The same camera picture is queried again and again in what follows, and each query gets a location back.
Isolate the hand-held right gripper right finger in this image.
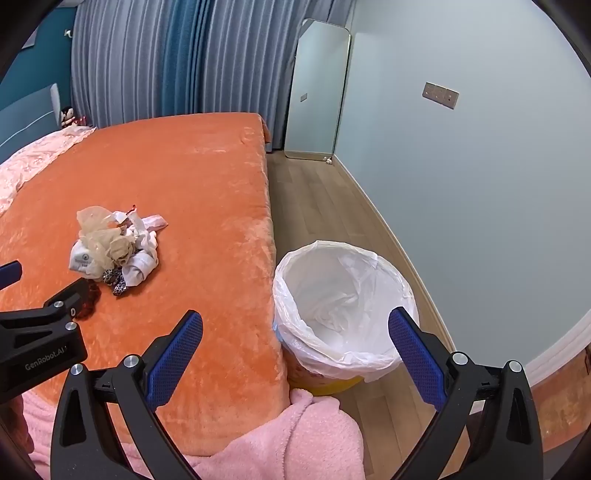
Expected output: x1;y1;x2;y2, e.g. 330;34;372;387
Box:
388;306;544;480

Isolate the orange plush bed blanket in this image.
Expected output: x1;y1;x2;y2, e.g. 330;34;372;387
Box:
0;112;291;444

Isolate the white sock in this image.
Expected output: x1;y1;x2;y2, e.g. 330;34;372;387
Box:
121;231;160;288

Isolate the yellow trash bin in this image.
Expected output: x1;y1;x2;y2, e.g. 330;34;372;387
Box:
283;339;366;398

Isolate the white bin with liner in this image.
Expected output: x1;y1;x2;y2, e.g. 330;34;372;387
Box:
272;239;421;384

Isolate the metal wall switch plate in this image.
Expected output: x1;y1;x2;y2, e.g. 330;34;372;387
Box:
422;82;461;110

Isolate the plush toy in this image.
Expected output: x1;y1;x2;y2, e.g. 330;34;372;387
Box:
59;106;89;128

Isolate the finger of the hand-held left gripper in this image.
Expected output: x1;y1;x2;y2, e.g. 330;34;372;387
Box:
0;279;95;356
0;261;23;289

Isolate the white printed packet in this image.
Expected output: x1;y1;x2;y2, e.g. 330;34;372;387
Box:
69;242;101;281

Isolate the standing mirror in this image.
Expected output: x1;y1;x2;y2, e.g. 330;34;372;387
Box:
283;18;352;160

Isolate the white cloth strip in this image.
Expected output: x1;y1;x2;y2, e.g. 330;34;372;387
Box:
111;209;168;237

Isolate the pink lace blanket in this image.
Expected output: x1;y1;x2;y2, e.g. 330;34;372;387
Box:
0;126;96;219

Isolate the grey blue curtain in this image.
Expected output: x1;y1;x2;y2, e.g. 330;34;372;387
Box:
71;0;315;149

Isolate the pink fleece blanket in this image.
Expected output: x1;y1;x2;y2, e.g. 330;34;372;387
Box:
21;387;366;480

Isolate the brown wooden board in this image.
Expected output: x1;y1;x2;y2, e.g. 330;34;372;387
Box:
530;367;591;454

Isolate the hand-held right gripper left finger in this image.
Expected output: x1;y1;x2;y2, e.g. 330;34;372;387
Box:
50;309;204;480

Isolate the dark red cloth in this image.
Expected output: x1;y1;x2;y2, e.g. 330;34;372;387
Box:
75;281;101;320

